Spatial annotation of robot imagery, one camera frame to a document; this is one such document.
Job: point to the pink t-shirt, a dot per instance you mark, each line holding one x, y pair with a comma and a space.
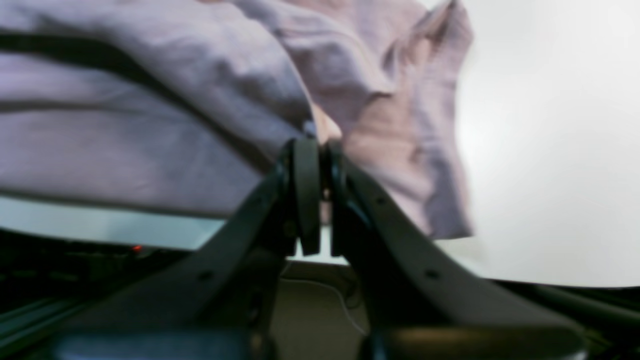
183, 105

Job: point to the black power strip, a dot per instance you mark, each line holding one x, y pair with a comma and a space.
72, 262

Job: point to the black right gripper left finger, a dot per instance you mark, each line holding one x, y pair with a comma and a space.
214, 304

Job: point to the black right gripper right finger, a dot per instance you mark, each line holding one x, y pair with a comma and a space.
420, 303

